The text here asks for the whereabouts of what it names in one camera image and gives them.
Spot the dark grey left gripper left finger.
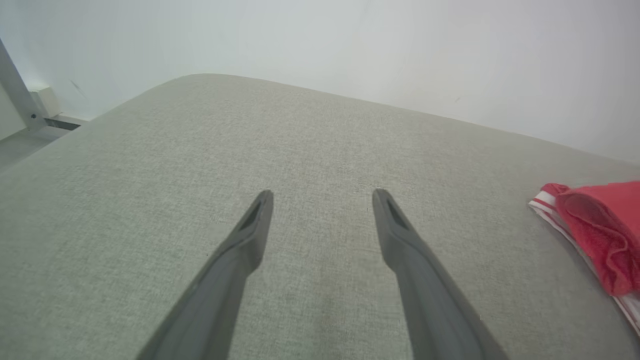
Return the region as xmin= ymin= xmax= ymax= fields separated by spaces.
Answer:
xmin=136 ymin=189 xmax=275 ymax=360

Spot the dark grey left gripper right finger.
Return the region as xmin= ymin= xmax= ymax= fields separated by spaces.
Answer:
xmin=372 ymin=188 xmax=511 ymax=360

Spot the small white wall box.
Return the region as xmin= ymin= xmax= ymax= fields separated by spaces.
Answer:
xmin=30 ymin=87 xmax=62 ymax=119

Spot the red Bulls 23 jersey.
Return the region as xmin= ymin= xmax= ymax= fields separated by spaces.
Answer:
xmin=528 ymin=181 xmax=640 ymax=336

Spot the grey metal post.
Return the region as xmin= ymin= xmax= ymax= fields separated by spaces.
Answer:
xmin=0 ymin=40 xmax=47 ymax=133

